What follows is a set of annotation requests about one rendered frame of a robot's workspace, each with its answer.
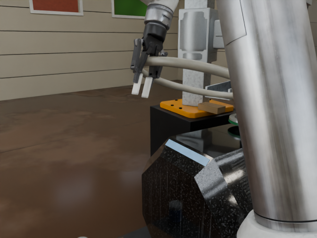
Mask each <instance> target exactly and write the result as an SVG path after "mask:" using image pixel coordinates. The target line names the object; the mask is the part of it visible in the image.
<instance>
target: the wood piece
mask: <svg viewBox="0 0 317 238"><path fill-rule="evenodd" d="M198 109H199V110H202V111H207V112H210V113H214V114H220V113H224V112H225V106H223V105H219V104H214V103H209V102H202V103H198Z"/></svg>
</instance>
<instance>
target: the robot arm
mask: <svg viewBox="0 0 317 238"><path fill-rule="evenodd" d="M140 1H142V2H143V3H144V4H146V5H147V6H148V7H147V10H146V15H145V19H144V24H145V28H144V32H143V38H142V39H140V38H139V39H134V50H133V56H132V62H131V67H130V69H131V70H133V73H134V77H133V83H134V85H133V90H132V94H135V95H138V93H139V89H140V85H141V81H142V76H143V74H141V72H142V69H143V67H144V64H145V62H146V60H147V57H148V55H150V57H158V56H159V57H166V56H167V55H168V53H167V52H165V51H164V50H163V42H164V40H165V37H166V34H167V31H168V30H169V29H170V26H171V21H172V18H173V13H174V11H175V9H176V7H177V4H178V2H179V0H140ZM216 3H217V10H218V15H219V21H220V26H221V31H222V37H223V42H224V48H225V54H226V60H227V65H228V71H229V76H230V81H231V87H232V92H233V98H234V104H235V110H236V116H237V121H238V126H239V131H240V137H241V142H242V149H243V155H244V160H245V166H246V171H247V176H248V182H249V187H250V194H251V199H252V205H253V210H251V211H250V212H249V214H248V215H247V217H246V218H245V219H244V221H243V222H242V224H241V225H240V227H239V229H238V231H237V238H317V58H316V52H315V47H314V42H313V36H312V31H311V26H310V21H309V14H308V9H307V4H306V0H216ZM142 47H143V49H142V51H141V48H142ZM140 53H141V56H140ZM159 53H160V54H159ZM162 68H163V66H149V75H148V77H146V79H145V84H144V88H143V92H142V98H148V96H149V92H150V88H152V85H153V81H154V79H159V78H160V74H161V71H162Z"/></svg>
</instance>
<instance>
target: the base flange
mask: <svg viewBox="0 0 317 238"><path fill-rule="evenodd" d="M209 102H210V103H214V104H219V105H223V106H225V112H230V111H233V108H234V106H233V105H230V104H226V103H223V102H218V101H214V100H211V99H209ZM160 107H161V108H164V109H166V110H169V111H172V112H175V113H177V114H180V115H183V116H185V117H188V118H199V117H205V116H209V115H215V114H214V113H210V112H207V111H203V110H199V109H198V107H195V106H187V105H182V99H175V100H171V101H164V102H161V103H160Z"/></svg>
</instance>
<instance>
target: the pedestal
mask: <svg viewBox="0 0 317 238"><path fill-rule="evenodd" d="M235 113H236V110H235V108H233V111H230V112H225V113H220V114H215V115H209V116H205V117H199V118H188V117H185V116H183V115H180V114H177V113H175V112H172V111H169V110H166V109H164V108H161V107H160V105H154V106H150V157H151V156H152V155H153V154H154V153H155V152H156V151H157V150H158V149H159V148H160V147H161V146H162V145H163V143H164V142H165V141H166V140H167V139H168V138H169V137H170V136H175V135H179V134H184V133H189V132H193V131H198V130H202V129H207V128H213V127H217V126H222V125H226V124H231V123H230V122H229V121H228V119H229V116H230V115H231V114H235Z"/></svg>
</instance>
